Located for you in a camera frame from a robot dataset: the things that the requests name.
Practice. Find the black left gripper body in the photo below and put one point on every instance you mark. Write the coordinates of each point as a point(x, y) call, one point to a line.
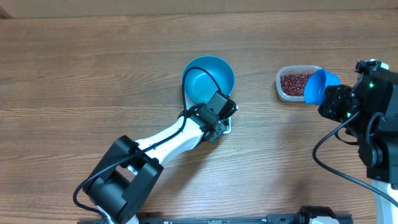
point(219, 129)

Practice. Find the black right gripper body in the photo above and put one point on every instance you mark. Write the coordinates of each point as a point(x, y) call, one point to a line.
point(339, 109)

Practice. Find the blue plastic measuring scoop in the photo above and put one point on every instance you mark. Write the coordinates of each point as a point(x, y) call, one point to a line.
point(314, 92)

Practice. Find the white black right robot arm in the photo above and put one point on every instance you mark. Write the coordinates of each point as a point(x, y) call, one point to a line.
point(368, 112)

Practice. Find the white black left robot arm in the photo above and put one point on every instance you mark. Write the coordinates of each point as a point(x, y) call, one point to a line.
point(124, 177)

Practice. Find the white digital kitchen scale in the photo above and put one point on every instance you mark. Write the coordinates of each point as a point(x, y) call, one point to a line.
point(228, 124)

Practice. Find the blue metal bowl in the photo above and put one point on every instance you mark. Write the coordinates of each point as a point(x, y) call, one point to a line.
point(199, 86)

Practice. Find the red adzuki beans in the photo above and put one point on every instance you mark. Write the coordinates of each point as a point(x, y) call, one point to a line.
point(293, 84)

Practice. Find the clear plastic bean container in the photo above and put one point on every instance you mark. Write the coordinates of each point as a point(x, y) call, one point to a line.
point(293, 69)

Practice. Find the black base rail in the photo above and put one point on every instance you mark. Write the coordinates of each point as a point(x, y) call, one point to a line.
point(306, 215)

